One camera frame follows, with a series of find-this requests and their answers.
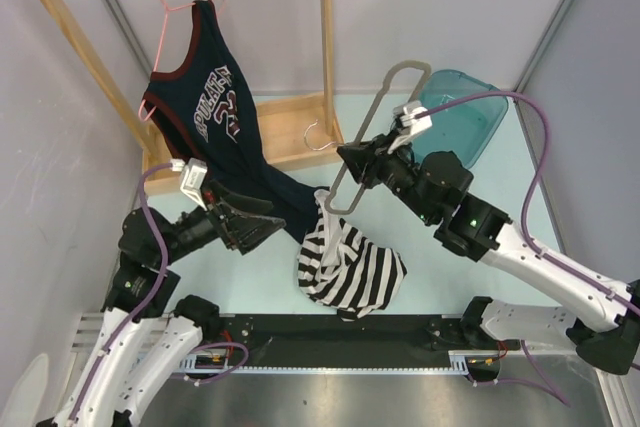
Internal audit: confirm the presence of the black white striped tank top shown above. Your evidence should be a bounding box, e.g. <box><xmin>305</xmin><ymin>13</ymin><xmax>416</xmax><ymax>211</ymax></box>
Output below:
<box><xmin>297</xmin><ymin>189</ymin><xmax>407</xmax><ymax>321</ymax></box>

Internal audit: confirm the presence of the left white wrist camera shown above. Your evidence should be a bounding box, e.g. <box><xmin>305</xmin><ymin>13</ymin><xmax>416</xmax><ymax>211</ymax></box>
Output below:
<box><xmin>179</xmin><ymin>158</ymin><xmax>208</xmax><ymax>208</ymax></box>

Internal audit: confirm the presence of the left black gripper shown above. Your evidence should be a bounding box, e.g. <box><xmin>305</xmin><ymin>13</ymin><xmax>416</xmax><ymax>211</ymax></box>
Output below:
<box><xmin>158</xmin><ymin>176</ymin><xmax>286</xmax><ymax>264</ymax></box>

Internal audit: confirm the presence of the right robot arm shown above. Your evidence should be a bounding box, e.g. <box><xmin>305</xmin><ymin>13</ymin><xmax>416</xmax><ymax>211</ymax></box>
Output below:
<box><xmin>337</xmin><ymin>135</ymin><xmax>639</xmax><ymax>375</ymax></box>

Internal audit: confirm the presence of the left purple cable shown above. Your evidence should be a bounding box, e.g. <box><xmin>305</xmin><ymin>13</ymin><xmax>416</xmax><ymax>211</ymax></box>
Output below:
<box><xmin>69</xmin><ymin>162</ymin><xmax>251</xmax><ymax>423</ymax></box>

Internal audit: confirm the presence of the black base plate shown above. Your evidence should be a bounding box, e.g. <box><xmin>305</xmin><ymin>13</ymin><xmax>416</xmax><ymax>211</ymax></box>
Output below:
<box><xmin>222</xmin><ymin>314</ymin><xmax>473</xmax><ymax>370</ymax></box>

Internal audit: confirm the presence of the grey hanger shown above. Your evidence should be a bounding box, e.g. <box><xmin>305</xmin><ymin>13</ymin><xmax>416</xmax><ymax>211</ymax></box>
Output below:
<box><xmin>324</xmin><ymin>60</ymin><xmax>432</xmax><ymax>217</ymax></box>

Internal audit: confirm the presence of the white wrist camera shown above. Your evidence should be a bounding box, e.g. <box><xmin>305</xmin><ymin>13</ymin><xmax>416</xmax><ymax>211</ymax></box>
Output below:
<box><xmin>387</xmin><ymin>100</ymin><xmax>432</xmax><ymax>154</ymax></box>
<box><xmin>179</xmin><ymin>158</ymin><xmax>208</xmax><ymax>208</ymax></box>

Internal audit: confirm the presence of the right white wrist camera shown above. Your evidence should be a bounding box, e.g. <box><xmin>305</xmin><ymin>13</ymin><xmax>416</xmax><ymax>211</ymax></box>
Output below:
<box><xmin>387</xmin><ymin>100</ymin><xmax>432</xmax><ymax>154</ymax></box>

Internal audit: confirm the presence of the white rounded object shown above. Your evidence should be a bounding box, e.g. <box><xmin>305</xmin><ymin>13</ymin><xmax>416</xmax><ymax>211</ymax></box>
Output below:
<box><xmin>1</xmin><ymin>353</ymin><xmax>50</xmax><ymax>427</ymax></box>

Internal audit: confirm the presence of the teal plastic basin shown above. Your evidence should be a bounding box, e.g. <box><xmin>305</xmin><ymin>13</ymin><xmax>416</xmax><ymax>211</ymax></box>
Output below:
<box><xmin>412</xmin><ymin>69</ymin><xmax>509</xmax><ymax>169</ymax></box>

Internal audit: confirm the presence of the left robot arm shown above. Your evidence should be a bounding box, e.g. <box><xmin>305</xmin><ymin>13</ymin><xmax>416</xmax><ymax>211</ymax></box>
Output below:
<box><xmin>43</xmin><ymin>181</ymin><xmax>285</xmax><ymax>426</ymax></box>

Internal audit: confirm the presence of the pink wire hanger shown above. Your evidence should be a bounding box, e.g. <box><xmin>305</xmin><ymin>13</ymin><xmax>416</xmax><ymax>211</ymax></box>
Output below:
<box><xmin>137</xmin><ymin>0</ymin><xmax>227</xmax><ymax>123</ymax></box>

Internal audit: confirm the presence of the navy basketball jersey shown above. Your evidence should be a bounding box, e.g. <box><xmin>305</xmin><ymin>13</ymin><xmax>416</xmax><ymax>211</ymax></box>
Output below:
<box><xmin>143</xmin><ymin>0</ymin><xmax>319</xmax><ymax>242</ymax></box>

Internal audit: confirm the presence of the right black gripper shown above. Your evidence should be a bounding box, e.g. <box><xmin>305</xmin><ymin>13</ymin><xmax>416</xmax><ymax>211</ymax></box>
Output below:
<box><xmin>336</xmin><ymin>127</ymin><xmax>436</xmax><ymax>224</ymax></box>

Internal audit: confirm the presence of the wooden clothes rack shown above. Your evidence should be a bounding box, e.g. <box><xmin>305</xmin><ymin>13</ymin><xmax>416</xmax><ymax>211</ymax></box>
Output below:
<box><xmin>40</xmin><ymin>0</ymin><xmax>342</xmax><ymax>171</ymax></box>

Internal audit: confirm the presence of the white cable duct rail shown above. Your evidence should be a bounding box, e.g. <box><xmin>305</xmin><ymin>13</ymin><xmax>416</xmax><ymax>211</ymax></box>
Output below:
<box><xmin>184</xmin><ymin>349</ymin><xmax>506</xmax><ymax>376</ymax></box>

